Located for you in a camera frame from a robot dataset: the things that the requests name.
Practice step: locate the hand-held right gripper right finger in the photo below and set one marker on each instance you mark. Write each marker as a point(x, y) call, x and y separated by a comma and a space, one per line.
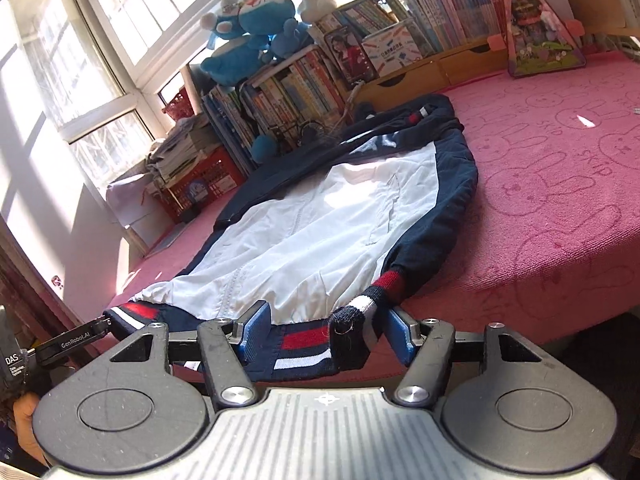
point(400, 332)

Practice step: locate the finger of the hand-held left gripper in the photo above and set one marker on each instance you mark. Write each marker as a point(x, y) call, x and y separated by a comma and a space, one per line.
point(75, 342)

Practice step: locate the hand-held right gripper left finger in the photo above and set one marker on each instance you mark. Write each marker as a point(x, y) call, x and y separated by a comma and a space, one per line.
point(257, 330)

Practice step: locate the navy and white jacket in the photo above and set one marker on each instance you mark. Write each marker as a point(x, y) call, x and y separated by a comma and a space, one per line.
point(310, 230)

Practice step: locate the person's left hand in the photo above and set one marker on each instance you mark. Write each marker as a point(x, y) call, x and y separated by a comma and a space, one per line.
point(27, 420)

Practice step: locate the small black block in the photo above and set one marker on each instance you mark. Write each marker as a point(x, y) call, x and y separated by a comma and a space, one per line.
point(188, 216)

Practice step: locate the large white paper sheet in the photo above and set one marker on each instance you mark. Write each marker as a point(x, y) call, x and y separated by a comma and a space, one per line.
point(135, 205)

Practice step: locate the red plastic crate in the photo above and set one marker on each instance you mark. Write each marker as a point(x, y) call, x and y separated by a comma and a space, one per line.
point(205, 180)

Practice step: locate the blue egg-shaped plush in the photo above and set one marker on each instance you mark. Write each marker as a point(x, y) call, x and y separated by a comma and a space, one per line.
point(263, 149)

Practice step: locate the stack of papers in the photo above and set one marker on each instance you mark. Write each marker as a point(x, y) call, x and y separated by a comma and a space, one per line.
point(180, 150)

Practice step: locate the black model bicycle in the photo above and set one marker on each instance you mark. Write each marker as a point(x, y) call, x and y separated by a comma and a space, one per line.
point(300, 136)

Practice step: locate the row of tall colourful books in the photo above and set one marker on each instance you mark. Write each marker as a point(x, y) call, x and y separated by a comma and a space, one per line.
point(285, 95)

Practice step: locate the red plastic basket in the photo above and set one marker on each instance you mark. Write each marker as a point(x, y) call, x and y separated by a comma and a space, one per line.
point(179, 105)

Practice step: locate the wooden drawer organizer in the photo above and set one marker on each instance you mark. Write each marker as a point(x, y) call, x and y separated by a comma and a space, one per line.
point(425, 72)

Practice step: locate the white illustrated box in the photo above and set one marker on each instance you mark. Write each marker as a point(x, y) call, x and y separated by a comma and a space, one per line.
point(395, 47)

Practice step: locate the blue plush toy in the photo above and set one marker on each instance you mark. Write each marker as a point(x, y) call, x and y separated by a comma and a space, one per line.
point(245, 45)

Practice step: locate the books lying flat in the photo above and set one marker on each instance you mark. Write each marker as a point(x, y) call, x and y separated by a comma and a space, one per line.
point(365, 15)

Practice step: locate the row of small pastel books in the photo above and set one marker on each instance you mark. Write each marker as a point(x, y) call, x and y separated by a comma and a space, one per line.
point(450, 5)

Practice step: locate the pink triangular toy house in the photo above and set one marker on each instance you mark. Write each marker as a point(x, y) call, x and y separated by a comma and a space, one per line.
point(537, 30)

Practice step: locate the white window frame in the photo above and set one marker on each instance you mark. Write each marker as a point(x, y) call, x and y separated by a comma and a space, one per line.
point(95, 60)

